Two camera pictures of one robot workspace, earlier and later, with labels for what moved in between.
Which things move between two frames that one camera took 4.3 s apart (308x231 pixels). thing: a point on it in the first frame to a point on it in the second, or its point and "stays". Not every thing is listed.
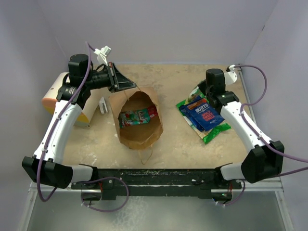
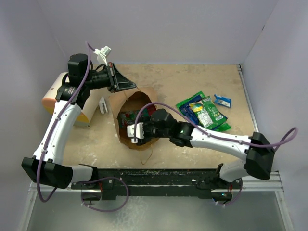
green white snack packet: (210, 133) to (224, 126)
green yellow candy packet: (198, 92) to (209, 115)
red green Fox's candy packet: (141, 116) stays
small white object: (102, 54) stays
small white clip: (103, 107) stays
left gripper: (117, 81) stays
